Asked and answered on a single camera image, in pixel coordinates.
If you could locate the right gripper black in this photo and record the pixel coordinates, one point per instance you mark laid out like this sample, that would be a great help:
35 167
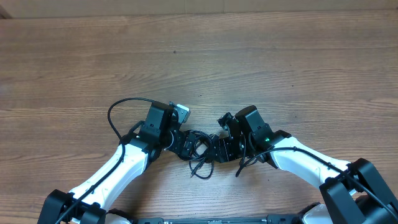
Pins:
224 150

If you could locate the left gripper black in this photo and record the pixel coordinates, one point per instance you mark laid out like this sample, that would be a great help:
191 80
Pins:
177 146

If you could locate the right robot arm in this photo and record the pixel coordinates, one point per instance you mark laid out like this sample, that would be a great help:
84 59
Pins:
353 192

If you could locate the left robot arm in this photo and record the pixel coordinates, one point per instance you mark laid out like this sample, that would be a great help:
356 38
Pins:
90 201

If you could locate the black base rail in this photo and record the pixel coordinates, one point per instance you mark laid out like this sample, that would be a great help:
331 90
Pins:
268 219

